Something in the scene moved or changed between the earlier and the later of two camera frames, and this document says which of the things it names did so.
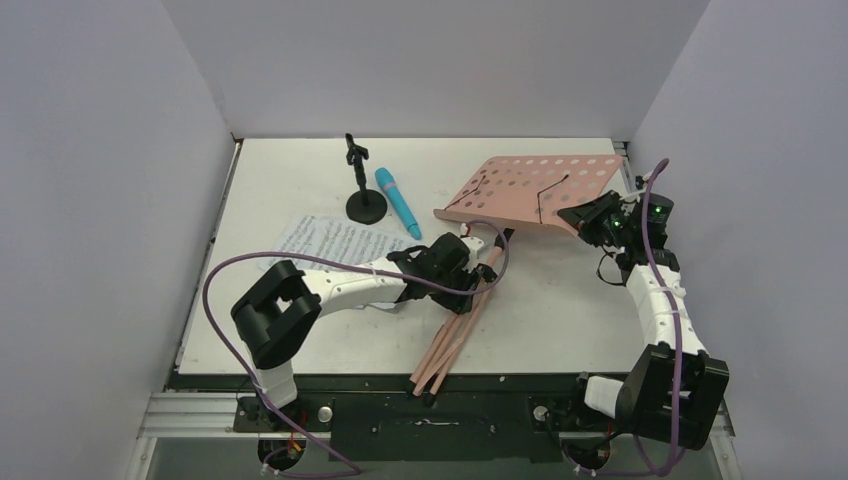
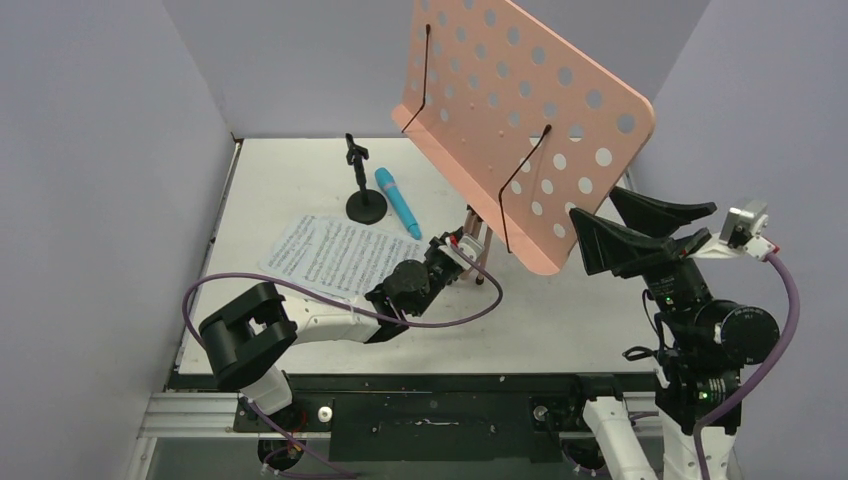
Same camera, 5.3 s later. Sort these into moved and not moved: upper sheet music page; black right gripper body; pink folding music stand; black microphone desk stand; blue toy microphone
Moved: black right gripper body; pink folding music stand
Not moved: upper sheet music page; black microphone desk stand; blue toy microphone
